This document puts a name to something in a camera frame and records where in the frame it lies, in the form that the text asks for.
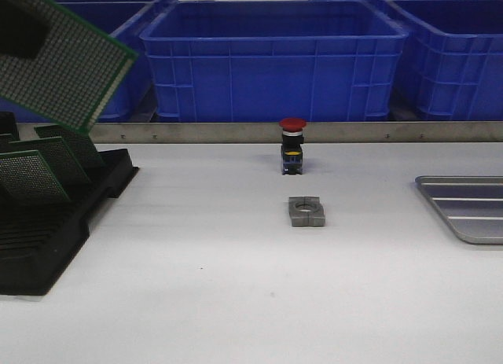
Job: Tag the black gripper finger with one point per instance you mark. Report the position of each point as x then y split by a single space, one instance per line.
23 31

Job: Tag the green perforated board front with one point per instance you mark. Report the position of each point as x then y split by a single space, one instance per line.
74 100

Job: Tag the green perforated board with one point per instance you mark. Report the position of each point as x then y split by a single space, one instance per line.
59 157
27 179
74 100

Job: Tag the green perforated board rearmost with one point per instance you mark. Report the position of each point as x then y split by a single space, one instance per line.
81 145

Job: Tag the black slotted board rack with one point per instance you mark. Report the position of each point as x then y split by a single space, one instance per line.
38 243

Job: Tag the silver metal tray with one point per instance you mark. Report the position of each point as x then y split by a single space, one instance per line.
471 206

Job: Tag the black rack far left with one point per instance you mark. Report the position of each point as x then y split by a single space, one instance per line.
8 125

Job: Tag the blue left plastic crate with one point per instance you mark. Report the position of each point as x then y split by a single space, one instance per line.
123 21

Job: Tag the blue plastic crate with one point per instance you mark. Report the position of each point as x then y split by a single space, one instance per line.
451 63
237 62
123 21

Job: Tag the blue centre plastic crate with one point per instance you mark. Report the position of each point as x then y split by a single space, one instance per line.
237 62

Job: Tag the red emergency stop button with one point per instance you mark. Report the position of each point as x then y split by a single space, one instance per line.
291 146

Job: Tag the grey metal clamp block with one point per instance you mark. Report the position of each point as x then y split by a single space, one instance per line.
306 212

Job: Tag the blue right plastic crate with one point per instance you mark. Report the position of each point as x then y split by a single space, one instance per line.
451 63

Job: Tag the steel table edge rail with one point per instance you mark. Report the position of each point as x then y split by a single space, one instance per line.
267 133

